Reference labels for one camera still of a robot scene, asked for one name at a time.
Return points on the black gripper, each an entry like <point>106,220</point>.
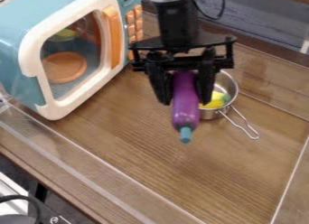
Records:
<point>183,48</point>

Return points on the purple toy eggplant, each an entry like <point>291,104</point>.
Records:
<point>185,105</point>

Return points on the yellow toy banana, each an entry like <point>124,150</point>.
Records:
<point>220,99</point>

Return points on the orange microwave turntable plate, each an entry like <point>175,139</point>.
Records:
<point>65,66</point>

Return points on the blue toy microwave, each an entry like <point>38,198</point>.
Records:
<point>97,28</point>

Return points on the clear acrylic barrier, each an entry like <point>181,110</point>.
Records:
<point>96,187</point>

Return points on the silver pot with handle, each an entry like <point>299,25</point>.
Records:
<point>228,85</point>

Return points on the black device with cable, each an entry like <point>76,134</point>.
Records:
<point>38,214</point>

